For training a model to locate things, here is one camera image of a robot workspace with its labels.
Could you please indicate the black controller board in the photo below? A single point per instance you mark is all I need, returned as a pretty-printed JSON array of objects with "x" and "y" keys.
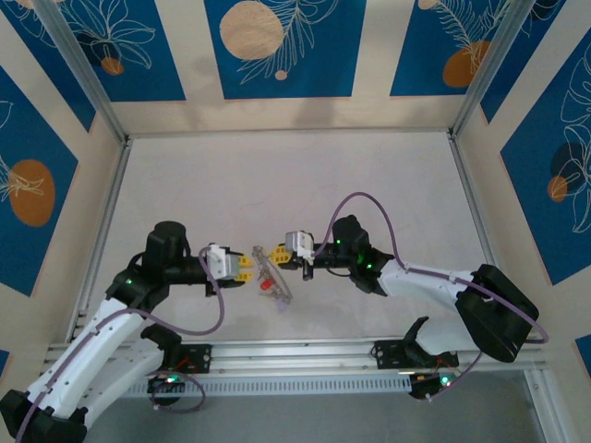
[
  {"x": 431, "y": 385},
  {"x": 161, "y": 382}
]

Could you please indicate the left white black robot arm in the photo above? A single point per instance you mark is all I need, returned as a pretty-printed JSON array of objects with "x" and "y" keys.
[{"x": 92, "y": 341}]

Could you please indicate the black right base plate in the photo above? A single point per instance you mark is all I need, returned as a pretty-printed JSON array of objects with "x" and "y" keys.
[{"x": 385, "y": 353}]

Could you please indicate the red key tag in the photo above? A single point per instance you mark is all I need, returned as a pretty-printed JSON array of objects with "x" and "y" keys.
[{"x": 265, "y": 286}]

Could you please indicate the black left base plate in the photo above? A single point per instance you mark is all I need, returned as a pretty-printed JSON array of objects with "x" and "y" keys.
[{"x": 203, "y": 357}]

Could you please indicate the aluminium mounting rail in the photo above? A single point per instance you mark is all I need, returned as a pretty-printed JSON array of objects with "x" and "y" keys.
[{"x": 295, "y": 355}]

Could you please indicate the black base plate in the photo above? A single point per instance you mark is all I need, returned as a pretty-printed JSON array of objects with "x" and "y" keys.
[
  {"x": 385, "y": 353},
  {"x": 203, "y": 357}
]

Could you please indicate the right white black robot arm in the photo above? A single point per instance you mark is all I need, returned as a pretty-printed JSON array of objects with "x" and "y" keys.
[{"x": 425, "y": 281}]

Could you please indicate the aluminium frame post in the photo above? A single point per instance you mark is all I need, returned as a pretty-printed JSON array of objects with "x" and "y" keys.
[
  {"x": 494, "y": 64},
  {"x": 83, "y": 74}
]

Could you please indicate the aluminium table side rail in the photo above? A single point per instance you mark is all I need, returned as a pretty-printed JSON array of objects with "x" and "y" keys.
[
  {"x": 478, "y": 221},
  {"x": 104, "y": 226}
]

